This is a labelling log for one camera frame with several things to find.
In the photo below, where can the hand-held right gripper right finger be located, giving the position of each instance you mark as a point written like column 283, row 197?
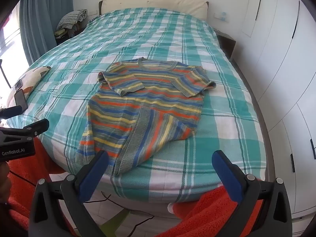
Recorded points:
column 227, row 175

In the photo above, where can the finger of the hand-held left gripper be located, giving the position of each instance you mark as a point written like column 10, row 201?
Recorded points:
column 12, row 110
column 37, row 127

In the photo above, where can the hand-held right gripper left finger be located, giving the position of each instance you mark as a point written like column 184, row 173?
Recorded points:
column 95, row 175

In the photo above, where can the striped knit sweater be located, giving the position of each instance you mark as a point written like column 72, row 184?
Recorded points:
column 148, row 103

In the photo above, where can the pile of folded clothes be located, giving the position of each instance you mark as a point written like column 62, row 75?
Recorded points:
column 71, row 18

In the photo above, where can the patterned cream pillow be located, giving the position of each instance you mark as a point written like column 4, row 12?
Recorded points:
column 32, row 79

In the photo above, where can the thin black stand rod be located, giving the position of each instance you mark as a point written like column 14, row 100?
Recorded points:
column 5, row 74

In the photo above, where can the orange fleece garment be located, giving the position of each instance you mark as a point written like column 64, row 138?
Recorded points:
column 209, row 214

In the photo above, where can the window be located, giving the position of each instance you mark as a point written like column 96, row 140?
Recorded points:
column 11, row 42

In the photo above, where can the blue curtain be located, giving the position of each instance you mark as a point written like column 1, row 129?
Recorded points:
column 37, row 29

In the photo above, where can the white wardrobe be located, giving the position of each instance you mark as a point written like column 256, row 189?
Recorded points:
column 276, row 79

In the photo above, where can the dark nightstand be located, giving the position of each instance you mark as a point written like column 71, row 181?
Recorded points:
column 226, row 45

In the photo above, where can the teal plaid blanket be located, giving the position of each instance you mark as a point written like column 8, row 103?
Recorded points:
column 172, row 42

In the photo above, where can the grey bed frame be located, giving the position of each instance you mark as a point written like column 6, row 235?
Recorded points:
column 267, row 140

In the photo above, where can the white wall socket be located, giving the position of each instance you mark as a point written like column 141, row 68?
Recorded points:
column 221, row 16

